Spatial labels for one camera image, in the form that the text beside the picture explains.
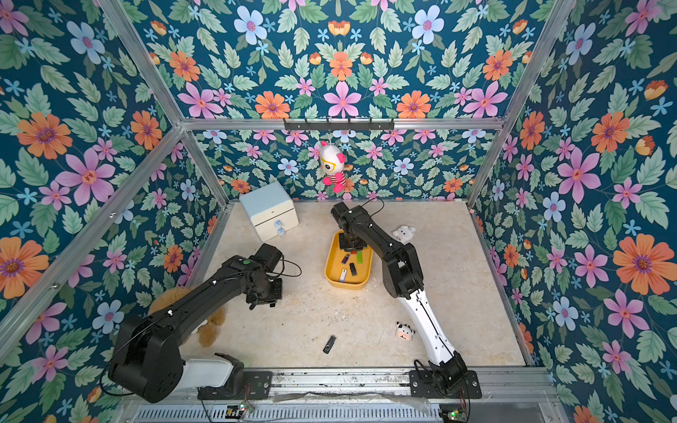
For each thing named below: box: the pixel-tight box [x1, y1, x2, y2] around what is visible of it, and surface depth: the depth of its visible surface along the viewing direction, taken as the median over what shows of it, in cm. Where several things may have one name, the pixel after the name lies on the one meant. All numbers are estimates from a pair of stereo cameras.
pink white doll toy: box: [319, 144, 354, 194], surface depth 100 cm
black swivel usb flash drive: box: [322, 334, 337, 355], surface depth 82 cm
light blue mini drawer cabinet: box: [238, 182, 299, 242], surface depth 103 cm
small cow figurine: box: [394, 320, 417, 341], surface depth 84 cm
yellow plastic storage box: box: [324, 229, 375, 290], surface depth 98 cm
